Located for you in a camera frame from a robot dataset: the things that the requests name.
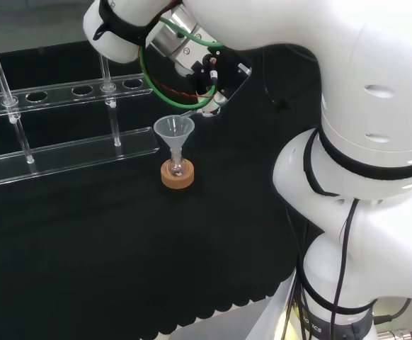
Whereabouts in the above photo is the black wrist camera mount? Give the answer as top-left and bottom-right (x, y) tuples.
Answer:
(188, 45), (253, 106)

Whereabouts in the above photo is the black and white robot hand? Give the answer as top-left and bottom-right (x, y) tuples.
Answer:
(194, 90), (229, 118)

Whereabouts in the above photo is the small round-bottom glass flask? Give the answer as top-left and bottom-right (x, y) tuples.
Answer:
(166, 148), (186, 177)

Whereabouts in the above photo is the green cable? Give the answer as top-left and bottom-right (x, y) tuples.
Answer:
(138, 16), (226, 112)

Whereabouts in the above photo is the black bench cloth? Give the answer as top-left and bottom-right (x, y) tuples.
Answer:
(0, 38), (328, 336)

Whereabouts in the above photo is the cork ring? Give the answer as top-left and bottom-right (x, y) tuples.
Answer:
(160, 159), (195, 189)

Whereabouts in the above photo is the clear acrylic funnel stand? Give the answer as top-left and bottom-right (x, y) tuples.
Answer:
(0, 55), (161, 188)

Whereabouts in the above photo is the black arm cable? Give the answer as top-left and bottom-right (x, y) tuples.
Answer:
(331, 197), (361, 340)

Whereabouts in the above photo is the clear plastic funnel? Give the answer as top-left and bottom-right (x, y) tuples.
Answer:
(153, 115), (195, 161)

